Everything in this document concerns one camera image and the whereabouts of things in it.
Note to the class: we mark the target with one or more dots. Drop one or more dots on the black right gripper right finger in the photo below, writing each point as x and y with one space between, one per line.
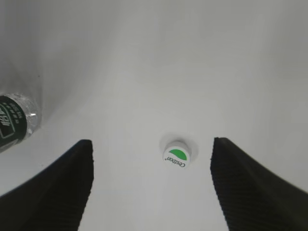
253 198

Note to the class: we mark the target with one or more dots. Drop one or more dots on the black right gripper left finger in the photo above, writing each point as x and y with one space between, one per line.
54 199

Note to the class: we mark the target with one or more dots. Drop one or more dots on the white green bottle cap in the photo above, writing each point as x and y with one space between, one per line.
178 153

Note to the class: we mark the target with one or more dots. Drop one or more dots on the clear Cestbon water bottle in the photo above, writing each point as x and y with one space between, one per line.
20 117

